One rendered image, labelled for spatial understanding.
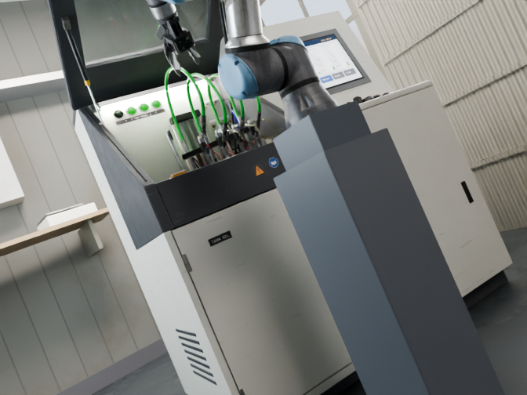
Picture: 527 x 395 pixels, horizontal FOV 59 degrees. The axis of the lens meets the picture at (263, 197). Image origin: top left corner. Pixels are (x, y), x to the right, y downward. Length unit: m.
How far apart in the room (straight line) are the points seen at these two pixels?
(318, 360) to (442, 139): 1.12
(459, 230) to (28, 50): 3.56
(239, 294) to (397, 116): 1.03
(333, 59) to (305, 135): 1.24
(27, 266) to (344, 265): 2.98
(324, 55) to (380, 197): 1.32
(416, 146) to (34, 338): 2.93
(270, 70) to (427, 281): 0.66
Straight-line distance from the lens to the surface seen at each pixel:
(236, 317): 1.59
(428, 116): 2.22
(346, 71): 2.39
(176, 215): 1.55
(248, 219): 1.63
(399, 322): 1.18
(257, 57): 1.19
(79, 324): 3.88
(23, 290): 3.85
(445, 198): 2.15
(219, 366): 1.59
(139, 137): 2.17
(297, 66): 1.27
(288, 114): 1.26
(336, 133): 1.20
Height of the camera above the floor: 0.72
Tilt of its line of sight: 2 degrees up
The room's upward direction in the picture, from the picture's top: 23 degrees counter-clockwise
